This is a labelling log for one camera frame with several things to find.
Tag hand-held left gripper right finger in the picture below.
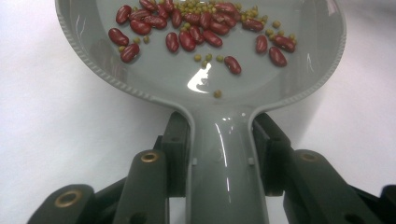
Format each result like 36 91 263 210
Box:
250 112 296 198

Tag red kidney beans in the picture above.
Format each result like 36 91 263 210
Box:
107 0 298 76

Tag small green beans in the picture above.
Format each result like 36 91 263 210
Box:
118 0 297 100

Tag grey dustpan with orange edge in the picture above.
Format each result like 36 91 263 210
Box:
55 0 347 224

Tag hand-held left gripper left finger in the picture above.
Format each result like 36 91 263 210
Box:
154 111 195 199

